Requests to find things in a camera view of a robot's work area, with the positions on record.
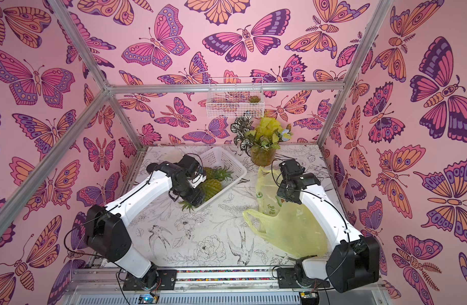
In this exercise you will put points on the small plant in wire basket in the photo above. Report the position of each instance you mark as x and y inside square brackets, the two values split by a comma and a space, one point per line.
[254, 99]

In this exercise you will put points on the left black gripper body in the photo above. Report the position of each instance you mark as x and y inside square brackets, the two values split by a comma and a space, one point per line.
[190, 194]

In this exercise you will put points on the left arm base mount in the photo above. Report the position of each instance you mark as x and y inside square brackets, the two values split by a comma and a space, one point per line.
[155, 280]

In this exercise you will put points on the white perforated plastic basket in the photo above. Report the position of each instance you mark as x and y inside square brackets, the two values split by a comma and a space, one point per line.
[218, 156]

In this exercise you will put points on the aluminium front rail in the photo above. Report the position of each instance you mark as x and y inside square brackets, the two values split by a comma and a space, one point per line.
[216, 285]

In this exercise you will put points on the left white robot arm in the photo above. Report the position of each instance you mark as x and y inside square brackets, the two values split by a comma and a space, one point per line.
[106, 228]

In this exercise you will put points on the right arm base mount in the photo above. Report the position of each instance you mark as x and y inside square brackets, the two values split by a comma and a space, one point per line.
[295, 277]

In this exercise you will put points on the potted plant with yellow-green leaves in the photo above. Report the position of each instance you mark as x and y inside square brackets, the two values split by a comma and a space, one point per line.
[260, 143]

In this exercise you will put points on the yellow-green plastic bag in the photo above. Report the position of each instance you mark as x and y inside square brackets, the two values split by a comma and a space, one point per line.
[288, 226]

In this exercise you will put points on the pineapple nearer basket front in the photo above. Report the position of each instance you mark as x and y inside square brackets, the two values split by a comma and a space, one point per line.
[210, 188]

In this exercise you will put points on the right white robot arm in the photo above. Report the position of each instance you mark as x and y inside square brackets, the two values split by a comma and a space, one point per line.
[354, 258]

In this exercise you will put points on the white wire wall basket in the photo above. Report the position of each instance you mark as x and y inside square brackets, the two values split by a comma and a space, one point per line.
[228, 97]

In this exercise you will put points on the pineapple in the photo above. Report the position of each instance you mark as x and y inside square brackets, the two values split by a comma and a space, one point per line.
[218, 173]

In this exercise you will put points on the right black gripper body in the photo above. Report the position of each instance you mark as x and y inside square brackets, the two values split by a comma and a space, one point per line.
[283, 194]

